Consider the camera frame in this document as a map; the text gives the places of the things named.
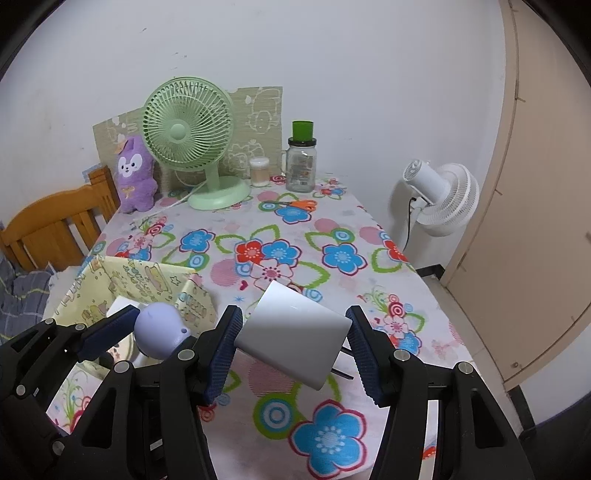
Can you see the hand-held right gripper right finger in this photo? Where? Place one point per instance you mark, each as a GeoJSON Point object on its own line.
{"type": "Point", "coordinates": [364, 355]}

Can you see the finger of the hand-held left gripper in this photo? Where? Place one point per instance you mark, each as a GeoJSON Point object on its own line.
{"type": "Point", "coordinates": [27, 424]}
{"type": "Point", "coordinates": [106, 332]}

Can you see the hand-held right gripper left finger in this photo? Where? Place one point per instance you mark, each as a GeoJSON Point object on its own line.
{"type": "Point", "coordinates": [221, 355]}

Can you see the lavender round object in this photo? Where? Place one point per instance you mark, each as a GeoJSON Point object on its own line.
{"type": "Point", "coordinates": [159, 330]}

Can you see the yellow printed box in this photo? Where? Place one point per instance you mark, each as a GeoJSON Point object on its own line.
{"type": "Point", "coordinates": [138, 277]}

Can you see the large white charger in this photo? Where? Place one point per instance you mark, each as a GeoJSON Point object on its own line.
{"type": "Point", "coordinates": [291, 332]}

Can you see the blue plaid bedding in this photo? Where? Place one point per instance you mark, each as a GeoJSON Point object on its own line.
{"type": "Point", "coordinates": [27, 295]}

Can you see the wooden chair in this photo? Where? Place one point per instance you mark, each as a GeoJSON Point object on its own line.
{"type": "Point", "coordinates": [51, 221]}

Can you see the purple plush toy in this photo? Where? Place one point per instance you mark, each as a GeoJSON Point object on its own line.
{"type": "Point", "coordinates": [134, 180]}

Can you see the white standing fan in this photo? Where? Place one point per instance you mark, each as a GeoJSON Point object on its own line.
{"type": "Point", "coordinates": [448, 198]}

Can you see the cotton swab container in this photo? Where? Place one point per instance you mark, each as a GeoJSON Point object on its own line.
{"type": "Point", "coordinates": [259, 173]}

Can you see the glass jar with green lid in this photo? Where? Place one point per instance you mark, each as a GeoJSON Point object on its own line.
{"type": "Point", "coordinates": [300, 166]}

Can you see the green desk fan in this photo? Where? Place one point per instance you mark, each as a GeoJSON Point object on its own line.
{"type": "Point", "coordinates": [178, 131]}

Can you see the beige door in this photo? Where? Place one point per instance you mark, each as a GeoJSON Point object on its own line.
{"type": "Point", "coordinates": [545, 230]}

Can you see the beige printed board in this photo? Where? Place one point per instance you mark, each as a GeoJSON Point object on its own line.
{"type": "Point", "coordinates": [258, 120]}

